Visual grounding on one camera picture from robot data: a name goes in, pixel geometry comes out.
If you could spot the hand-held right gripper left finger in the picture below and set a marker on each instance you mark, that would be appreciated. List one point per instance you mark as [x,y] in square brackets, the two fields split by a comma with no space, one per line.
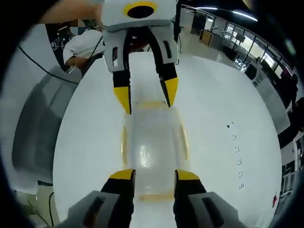
[111,204]

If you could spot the wooden cabinet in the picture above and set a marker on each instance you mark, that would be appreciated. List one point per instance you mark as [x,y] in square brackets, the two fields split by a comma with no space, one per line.
[206,36]

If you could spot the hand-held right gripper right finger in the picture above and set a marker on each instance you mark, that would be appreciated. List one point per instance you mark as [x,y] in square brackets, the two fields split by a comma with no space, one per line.
[202,204]

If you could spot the red sticker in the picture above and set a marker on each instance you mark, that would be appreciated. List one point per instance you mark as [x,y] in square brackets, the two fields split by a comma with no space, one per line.
[275,199]

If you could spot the clear plastic food container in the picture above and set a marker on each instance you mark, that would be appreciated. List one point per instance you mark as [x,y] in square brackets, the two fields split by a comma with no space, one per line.
[154,147]

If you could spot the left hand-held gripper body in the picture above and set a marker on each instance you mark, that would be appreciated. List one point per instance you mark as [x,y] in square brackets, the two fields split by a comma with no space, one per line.
[140,17]

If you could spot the black stand pole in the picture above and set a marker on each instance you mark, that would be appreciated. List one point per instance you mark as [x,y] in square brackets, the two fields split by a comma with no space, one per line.
[179,45]

